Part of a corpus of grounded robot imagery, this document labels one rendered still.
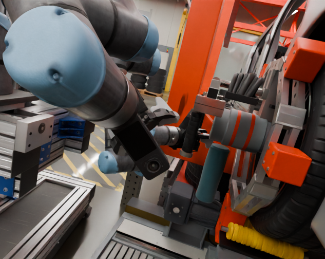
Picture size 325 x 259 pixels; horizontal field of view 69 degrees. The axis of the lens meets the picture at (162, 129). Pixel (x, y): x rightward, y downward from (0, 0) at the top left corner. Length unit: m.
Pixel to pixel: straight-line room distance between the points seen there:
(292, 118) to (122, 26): 0.48
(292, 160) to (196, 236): 1.08
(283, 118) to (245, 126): 0.22
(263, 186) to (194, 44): 0.89
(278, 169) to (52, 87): 0.51
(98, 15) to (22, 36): 0.12
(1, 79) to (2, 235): 0.67
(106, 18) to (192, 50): 1.06
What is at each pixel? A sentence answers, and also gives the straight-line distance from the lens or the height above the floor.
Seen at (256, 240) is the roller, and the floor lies 0.52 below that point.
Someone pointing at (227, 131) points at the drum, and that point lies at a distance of 0.86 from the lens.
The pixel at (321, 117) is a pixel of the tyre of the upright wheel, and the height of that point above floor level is 0.97.
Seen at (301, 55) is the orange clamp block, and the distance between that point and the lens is 0.72.
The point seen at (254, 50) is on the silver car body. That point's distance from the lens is 3.40.
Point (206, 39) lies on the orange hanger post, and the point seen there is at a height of 1.21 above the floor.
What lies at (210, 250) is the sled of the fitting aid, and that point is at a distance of 1.45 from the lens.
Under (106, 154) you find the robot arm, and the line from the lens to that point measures 0.78.
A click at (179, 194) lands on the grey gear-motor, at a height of 0.40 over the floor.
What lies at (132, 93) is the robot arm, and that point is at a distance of 0.31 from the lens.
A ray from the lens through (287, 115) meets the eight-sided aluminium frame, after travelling 0.67.
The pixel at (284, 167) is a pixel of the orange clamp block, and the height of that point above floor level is 0.85.
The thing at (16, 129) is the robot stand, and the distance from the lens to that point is 0.77.
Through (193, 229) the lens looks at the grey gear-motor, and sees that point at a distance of 1.56.
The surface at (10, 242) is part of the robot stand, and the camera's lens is 1.21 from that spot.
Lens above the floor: 0.99
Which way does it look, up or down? 13 degrees down
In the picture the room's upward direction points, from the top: 14 degrees clockwise
